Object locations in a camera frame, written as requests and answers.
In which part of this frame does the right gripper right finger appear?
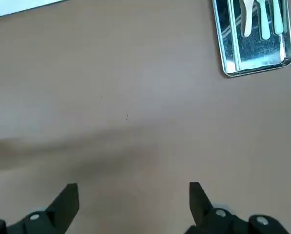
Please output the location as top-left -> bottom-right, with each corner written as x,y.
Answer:
185,181 -> 291,234

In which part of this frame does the beige spoon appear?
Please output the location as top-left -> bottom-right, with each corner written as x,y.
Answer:
239,0 -> 257,38

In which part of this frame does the light green fork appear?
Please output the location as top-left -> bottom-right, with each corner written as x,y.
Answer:
255,0 -> 272,40

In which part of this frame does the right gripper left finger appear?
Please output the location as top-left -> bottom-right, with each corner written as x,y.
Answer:
0,183 -> 80,234

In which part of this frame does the shiny metal tray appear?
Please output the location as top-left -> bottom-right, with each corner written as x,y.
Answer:
212,0 -> 291,79

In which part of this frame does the silver metal chopstick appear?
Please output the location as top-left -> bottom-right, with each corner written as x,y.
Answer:
229,0 -> 239,73
232,0 -> 242,71

